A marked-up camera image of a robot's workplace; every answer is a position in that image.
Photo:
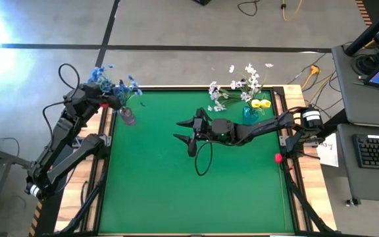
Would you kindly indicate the black table frame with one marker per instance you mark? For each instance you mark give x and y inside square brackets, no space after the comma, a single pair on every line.
[193,88]

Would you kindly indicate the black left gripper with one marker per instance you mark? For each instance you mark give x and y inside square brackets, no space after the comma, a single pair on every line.
[95,95]

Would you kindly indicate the yellow power plug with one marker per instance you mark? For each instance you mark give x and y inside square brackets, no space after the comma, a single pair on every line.
[314,69]

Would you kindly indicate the gray side desk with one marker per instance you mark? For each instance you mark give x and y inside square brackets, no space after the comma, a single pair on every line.
[367,98]

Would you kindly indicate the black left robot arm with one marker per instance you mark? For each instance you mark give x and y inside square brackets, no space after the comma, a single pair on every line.
[61,131]

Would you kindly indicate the white paper sheet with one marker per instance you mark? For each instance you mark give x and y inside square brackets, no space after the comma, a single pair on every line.
[328,151]

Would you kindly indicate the white flower bunch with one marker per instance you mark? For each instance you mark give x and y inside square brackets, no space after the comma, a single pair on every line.
[215,96]
[248,80]

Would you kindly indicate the blue glass vase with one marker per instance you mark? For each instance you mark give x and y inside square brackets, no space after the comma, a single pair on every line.
[250,116]

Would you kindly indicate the purple glass vase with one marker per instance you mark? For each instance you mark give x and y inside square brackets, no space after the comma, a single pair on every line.
[127,116]

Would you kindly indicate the black monitor pole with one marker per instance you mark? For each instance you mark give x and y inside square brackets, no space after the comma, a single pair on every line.
[370,31]

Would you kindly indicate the green table mat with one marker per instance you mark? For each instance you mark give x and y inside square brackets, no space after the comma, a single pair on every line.
[156,191]

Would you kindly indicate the black keyboard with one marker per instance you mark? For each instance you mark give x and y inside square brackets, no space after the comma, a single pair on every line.
[378,152]

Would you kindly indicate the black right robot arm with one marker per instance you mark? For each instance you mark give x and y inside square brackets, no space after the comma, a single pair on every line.
[268,125]

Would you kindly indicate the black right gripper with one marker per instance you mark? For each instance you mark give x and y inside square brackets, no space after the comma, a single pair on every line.
[222,130]

